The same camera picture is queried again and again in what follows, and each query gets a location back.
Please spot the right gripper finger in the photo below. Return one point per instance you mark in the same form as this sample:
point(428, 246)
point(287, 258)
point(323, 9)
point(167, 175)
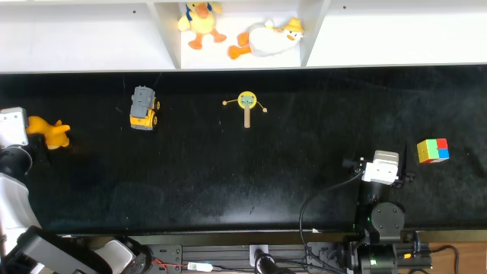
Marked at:
point(406, 167)

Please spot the grey and yellow toy truck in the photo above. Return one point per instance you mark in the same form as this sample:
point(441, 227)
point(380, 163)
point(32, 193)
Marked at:
point(144, 108)

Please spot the orange dinosaur toy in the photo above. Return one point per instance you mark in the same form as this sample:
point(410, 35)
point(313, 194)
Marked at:
point(51, 133)

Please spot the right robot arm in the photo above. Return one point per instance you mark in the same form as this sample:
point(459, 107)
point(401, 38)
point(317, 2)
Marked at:
point(386, 218)

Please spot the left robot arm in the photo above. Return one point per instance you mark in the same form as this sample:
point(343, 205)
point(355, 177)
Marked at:
point(11, 201)

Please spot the many-coloured puzzle cube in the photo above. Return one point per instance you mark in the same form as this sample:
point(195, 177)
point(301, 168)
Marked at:
point(433, 150)

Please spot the yellow rattle drum toy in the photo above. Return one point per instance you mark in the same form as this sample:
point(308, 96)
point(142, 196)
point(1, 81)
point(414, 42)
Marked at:
point(247, 102)

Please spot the white plush duck yellow hat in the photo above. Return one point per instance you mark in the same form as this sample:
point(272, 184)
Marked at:
point(270, 40)

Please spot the white shelf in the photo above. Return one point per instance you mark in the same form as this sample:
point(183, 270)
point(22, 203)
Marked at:
point(76, 38)

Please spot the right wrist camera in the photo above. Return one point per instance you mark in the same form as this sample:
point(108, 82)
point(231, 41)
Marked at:
point(381, 169)

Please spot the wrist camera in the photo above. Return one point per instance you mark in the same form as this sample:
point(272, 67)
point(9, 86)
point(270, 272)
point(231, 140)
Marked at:
point(13, 127)
point(381, 169)

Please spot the mounting rail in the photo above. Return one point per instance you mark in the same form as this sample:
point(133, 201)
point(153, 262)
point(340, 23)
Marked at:
point(228, 257)

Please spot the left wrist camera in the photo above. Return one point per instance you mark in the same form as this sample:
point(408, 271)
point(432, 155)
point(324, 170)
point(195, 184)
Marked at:
point(13, 127)

